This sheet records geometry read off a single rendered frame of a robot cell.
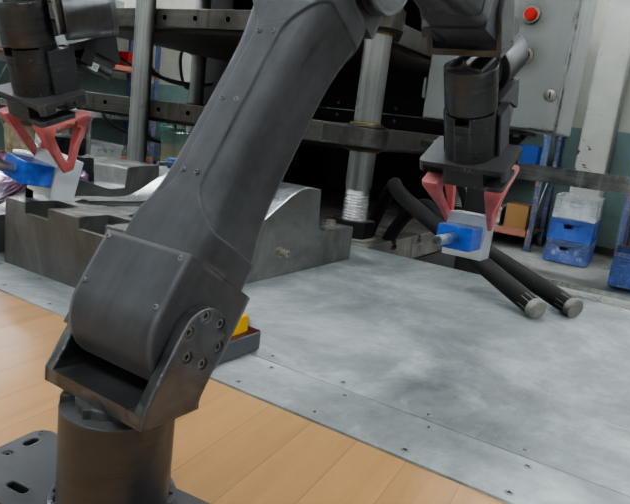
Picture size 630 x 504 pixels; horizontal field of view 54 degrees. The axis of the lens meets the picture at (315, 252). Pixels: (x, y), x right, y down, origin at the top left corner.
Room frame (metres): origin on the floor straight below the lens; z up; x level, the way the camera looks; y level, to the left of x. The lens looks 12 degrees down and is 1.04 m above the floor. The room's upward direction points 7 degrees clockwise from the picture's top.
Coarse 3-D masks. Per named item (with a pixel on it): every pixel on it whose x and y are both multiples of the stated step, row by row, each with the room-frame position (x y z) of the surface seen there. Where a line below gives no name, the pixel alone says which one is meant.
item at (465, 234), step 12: (456, 216) 0.76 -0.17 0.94; (468, 216) 0.75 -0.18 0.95; (480, 216) 0.75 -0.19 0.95; (444, 228) 0.72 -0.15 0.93; (456, 228) 0.72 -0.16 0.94; (468, 228) 0.71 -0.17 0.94; (480, 228) 0.73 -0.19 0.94; (492, 228) 0.76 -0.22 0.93; (432, 240) 0.67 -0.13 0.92; (444, 240) 0.67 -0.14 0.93; (456, 240) 0.71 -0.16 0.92; (468, 240) 0.71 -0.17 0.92; (480, 240) 0.74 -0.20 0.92; (444, 252) 0.76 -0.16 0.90; (456, 252) 0.76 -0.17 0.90; (468, 252) 0.75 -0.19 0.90; (480, 252) 0.74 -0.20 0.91
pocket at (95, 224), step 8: (88, 216) 0.75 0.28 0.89; (96, 216) 0.76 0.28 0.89; (104, 216) 0.77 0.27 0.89; (112, 216) 0.77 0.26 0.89; (80, 224) 0.73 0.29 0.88; (88, 224) 0.75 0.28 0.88; (96, 224) 0.76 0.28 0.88; (104, 224) 0.77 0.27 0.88; (112, 224) 0.77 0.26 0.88; (96, 232) 0.76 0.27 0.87; (104, 232) 0.77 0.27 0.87
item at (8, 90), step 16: (32, 48) 0.72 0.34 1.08; (48, 48) 0.73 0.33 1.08; (16, 64) 0.72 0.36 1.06; (32, 64) 0.72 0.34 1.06; (16, 80) 0.73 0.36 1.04; (32, 80) 0.72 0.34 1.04; (48, 80) 0.73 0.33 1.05; (0, 96) 0.76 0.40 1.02; (16, 96) 0.73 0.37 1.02; (32, 96) 0.73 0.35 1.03; (48, 96) 0.74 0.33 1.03; (64, 96) 0.74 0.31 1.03; (80, 96) 0.75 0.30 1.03; (48, 112) 0.72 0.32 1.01
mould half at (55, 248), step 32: (288, 192) 0.94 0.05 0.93; (320, 192) 1.00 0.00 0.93; (32, 224) 0.78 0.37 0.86; (64, 224) 0.75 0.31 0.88; (128, 224) 0.73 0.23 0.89; (288, 224) 0.93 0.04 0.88; (320, 224) 1.08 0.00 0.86; (32, 256) 0.78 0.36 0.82; (64, 256) 0.75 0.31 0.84; (256, 256) 0.86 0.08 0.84; (320, 256) 1.02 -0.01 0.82
